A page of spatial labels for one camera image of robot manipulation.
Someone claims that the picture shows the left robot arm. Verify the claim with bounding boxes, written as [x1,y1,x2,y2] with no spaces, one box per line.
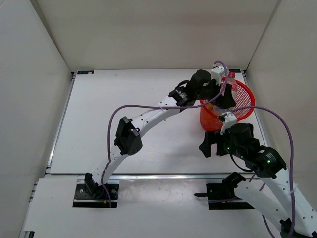
[84,66,236,199]

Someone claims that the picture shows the red label clear bottle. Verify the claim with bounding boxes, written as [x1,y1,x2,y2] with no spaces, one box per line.
[214,72,238,116]

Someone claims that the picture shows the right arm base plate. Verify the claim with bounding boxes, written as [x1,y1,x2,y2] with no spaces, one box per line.
[194,183,254,210]

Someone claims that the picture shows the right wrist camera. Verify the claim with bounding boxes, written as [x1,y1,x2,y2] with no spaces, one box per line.
[220,112,237,135]

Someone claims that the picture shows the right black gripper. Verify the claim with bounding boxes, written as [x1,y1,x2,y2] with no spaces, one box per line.
[199,128,244,158]

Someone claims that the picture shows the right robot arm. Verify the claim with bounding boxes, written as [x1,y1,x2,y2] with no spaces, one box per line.
[199,113,317,238]

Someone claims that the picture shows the left corner dark label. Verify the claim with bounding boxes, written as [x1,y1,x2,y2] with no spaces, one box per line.
[77,70,94,75]

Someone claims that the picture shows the red mesh plastic bin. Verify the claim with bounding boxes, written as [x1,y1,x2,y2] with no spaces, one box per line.
[200,80,255,131]

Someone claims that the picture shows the right corner dark label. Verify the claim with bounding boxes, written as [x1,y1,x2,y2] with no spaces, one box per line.
[229,69,241,73]

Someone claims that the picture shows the aluminium table edge rail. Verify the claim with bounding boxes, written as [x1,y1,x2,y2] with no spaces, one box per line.
[70,173,233,180]

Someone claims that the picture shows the corner dark label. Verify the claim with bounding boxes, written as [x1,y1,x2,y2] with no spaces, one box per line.
[77,70,94,75]
[229,69,241,73]

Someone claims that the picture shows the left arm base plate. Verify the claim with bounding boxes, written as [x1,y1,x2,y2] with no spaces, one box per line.
[72,181,119,209]

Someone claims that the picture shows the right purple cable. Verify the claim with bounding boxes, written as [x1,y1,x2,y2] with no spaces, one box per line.
[226,106,296,238]

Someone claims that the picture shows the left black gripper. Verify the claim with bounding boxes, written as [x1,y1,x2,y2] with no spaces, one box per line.
[194,76,235,108]

